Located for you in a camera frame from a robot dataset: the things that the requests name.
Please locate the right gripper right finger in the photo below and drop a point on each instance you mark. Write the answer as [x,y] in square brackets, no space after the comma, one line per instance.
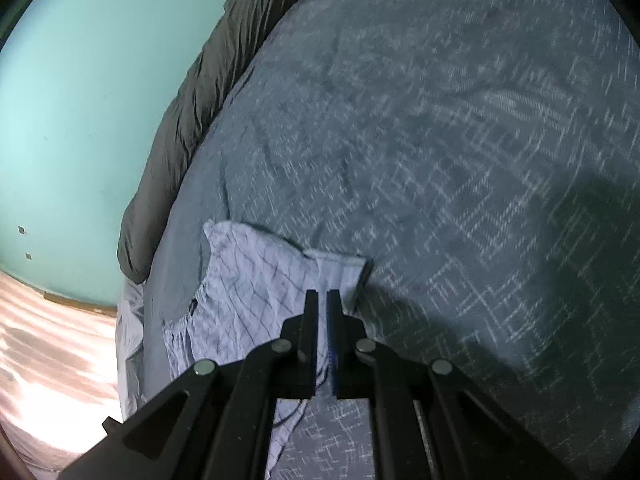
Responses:
[428,421]

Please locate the dark grey rolled duvet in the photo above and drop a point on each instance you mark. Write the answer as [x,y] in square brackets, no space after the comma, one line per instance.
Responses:
[240,32]

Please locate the light grey bed sheet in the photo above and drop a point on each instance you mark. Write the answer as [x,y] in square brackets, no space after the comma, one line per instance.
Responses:
[129,331]

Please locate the blue plaid boxer shorts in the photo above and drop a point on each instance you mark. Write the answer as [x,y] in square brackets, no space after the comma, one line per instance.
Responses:
[253,282]

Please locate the pink striped curtain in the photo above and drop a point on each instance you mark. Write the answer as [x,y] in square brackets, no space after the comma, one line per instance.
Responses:
[58,374]

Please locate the dark blue patterned bedspread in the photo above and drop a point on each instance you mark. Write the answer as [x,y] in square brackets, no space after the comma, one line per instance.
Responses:
[483,156]

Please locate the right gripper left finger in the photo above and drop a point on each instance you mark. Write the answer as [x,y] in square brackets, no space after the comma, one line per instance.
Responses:
[214,421]

